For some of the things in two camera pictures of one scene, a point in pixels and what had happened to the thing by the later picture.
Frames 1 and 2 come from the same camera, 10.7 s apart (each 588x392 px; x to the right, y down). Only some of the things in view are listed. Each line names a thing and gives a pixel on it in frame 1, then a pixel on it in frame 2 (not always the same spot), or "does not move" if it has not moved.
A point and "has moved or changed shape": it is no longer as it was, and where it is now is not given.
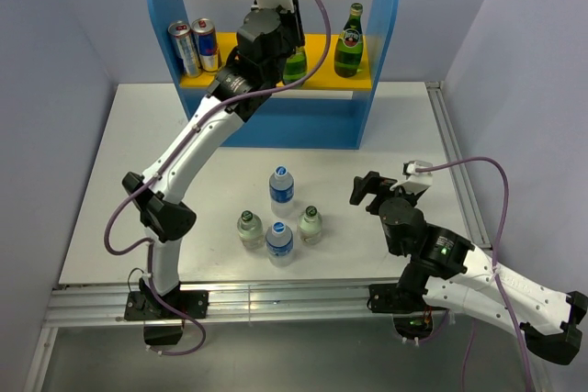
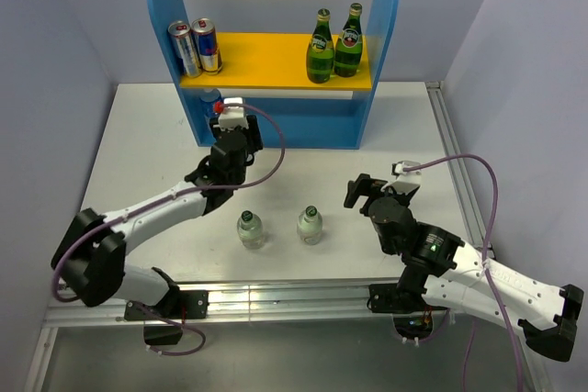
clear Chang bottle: (250, 229) does not move
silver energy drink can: (181, 33) does not move
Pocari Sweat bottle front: (279, 244) has moved or changed shape
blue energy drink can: (204, 31) does not move
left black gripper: (299, 31) to (253, 135)
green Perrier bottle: (349, 46) does not move
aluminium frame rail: (94, 304) does not move
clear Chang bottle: (310, 226) does not move
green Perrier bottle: (295, 67) to (321, 53)
